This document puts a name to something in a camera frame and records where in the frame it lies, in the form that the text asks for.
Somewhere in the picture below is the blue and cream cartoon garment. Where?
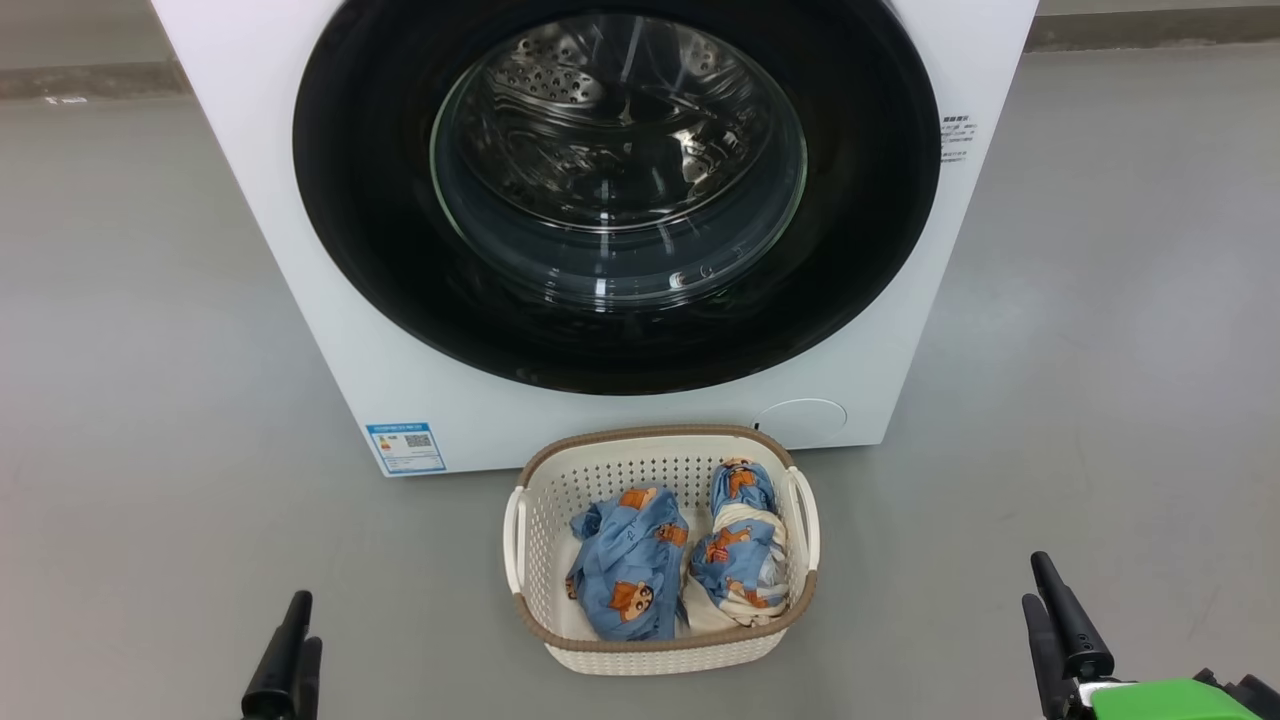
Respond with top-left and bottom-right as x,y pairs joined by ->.
683,458 -> 791,633

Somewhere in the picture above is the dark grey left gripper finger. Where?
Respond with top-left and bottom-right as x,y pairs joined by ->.
293,636 -> 324,720
241,590 -> 314,720

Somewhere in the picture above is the stainless steel washer drum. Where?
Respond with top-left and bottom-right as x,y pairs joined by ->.
450,14 -> 791,237

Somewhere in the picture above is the cream laundry basket brown rim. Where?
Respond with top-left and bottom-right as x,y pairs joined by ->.
502,425 -> 821,676

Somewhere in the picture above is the black round glass washer door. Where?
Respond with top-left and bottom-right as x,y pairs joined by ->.
292,0 -> 942,396

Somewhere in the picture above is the white front-load washing machine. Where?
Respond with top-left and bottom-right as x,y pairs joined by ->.
150,0 -> 1041,478

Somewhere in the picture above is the blue energy label sticker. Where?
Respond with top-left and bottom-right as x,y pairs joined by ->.
365,422 -> 447,477

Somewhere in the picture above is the blue cartoon print garment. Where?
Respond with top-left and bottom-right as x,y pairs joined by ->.
565,486 -> 691,642

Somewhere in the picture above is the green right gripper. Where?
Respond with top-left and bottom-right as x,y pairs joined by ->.
1022,551 -> 1263,720

